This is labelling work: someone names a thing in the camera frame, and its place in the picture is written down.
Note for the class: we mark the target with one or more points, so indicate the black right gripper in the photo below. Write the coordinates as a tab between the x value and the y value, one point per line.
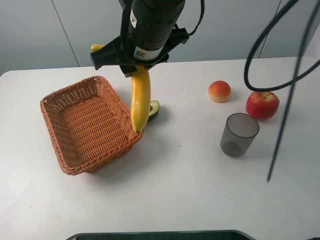
144	45

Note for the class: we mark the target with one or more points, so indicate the yellow banana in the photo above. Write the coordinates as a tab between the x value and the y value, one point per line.
140	98

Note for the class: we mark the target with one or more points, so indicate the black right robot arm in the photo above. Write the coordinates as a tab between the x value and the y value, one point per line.
150	11

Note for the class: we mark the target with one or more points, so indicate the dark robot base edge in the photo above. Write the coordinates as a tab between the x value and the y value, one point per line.
165	235

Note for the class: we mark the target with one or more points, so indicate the brown wicker basket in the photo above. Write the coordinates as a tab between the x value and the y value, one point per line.
89	125

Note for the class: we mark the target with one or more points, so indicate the halved avocado with pit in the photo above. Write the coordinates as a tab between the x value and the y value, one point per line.
154	110

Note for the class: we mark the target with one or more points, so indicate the orange round bread bun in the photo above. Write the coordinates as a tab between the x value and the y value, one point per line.
219	91

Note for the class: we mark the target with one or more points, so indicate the grey translucent cup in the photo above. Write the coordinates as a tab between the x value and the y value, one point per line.
239	132

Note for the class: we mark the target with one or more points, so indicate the red apple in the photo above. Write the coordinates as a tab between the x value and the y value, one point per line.
262	105

